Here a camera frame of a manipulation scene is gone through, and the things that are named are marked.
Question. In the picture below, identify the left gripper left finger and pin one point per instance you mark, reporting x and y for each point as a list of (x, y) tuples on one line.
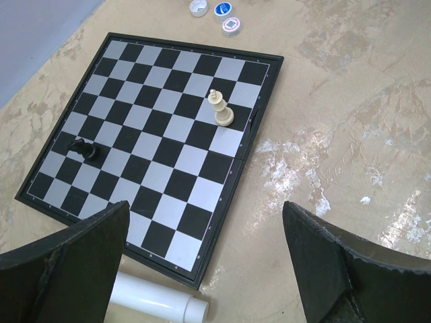
[(67, 276)]

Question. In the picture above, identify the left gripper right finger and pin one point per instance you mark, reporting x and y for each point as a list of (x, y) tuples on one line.
[(345, 278)]

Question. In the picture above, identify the white pepsi bottle cap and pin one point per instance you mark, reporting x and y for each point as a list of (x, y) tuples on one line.
[(231, 27)]

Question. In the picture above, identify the blue pocari sweat cap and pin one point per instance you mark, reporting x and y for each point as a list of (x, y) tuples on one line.
[(223, 11)]

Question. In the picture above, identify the white tube bottle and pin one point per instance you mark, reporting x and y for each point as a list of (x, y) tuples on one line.
[(157, 300)]

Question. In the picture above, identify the black chess piece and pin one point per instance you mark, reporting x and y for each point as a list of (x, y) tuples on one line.
[(89, 151)]

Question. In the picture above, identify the black white chessboard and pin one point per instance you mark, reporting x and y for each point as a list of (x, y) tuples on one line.
[(144, 103)]

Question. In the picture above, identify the white chess piece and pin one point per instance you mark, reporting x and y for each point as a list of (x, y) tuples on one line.
[(224, 115)]

